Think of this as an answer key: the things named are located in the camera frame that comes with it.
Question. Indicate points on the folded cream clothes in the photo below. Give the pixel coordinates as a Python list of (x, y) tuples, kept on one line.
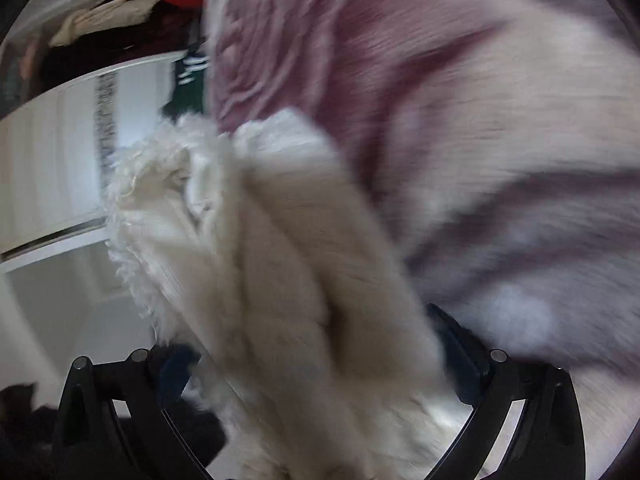
[(100, 20)]

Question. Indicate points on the pink floral printed blanket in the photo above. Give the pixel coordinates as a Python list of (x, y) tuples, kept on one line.
[(475, 135)]

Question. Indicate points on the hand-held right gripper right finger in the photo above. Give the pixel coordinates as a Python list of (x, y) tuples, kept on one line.
[(465, 365)]

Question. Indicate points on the cream fleece garment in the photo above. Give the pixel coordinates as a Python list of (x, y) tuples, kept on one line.
[(280, 270)]

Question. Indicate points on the dark clothes pile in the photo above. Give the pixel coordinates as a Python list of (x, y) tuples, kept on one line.
[(130, 50)]

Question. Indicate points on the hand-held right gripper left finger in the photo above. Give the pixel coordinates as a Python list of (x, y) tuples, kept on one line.
[(172, 372)]

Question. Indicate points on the green garment with white stripes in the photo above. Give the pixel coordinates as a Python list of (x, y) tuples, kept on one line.
[(192, 77)]

